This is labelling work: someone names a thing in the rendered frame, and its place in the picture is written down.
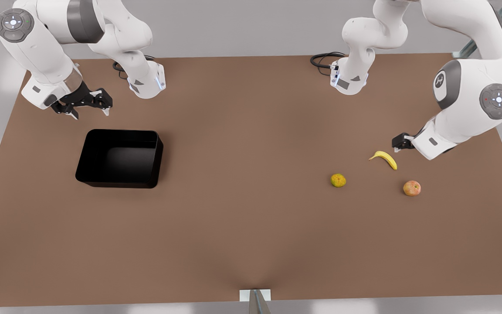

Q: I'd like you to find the black storage box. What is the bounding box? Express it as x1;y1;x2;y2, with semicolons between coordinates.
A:
75;129;164;189

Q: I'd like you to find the yellow banana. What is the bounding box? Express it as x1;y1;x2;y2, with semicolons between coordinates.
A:
369;151;398;171

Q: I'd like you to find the red-yellow apple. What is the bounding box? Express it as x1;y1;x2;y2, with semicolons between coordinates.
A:
403;180;422;197

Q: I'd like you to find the black cable loop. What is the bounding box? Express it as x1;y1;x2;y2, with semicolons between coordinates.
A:
310;52;348;77
112;55;156;80

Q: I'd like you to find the silver frame post with foot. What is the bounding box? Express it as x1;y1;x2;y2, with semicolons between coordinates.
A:
240;289;272;314

